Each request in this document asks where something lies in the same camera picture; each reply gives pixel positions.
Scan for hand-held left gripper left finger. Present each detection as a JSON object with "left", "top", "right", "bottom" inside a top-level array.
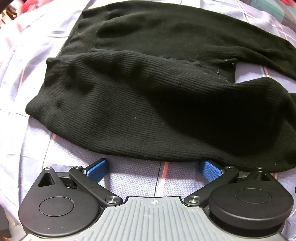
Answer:
[{"left": 35, "top": 158, "right": 123, "bottom": 206}]

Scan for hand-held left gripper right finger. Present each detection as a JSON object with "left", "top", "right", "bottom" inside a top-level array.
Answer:
[{"left": 184, "top": 161, "right": 278, "bottom": 207}]

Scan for black ribbed pants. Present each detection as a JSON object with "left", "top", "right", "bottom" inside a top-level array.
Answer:
[{"left": 25, "top": 0, "right": 296, "bottom": 173}]

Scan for purple plaid bedsheet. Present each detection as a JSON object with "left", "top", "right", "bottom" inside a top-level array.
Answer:
[{"left": 0, "top": 0, "right": 296, "bottom": 241}]

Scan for teal patchwork quilt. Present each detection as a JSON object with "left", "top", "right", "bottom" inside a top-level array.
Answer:
[{"left": 252, "top": 0, "right": 296, "bottom": 25}]

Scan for pink red cloth pile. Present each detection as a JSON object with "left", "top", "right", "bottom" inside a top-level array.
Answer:
[{"left": 14, "top": 0, "right": 47, "bottom": 14}]

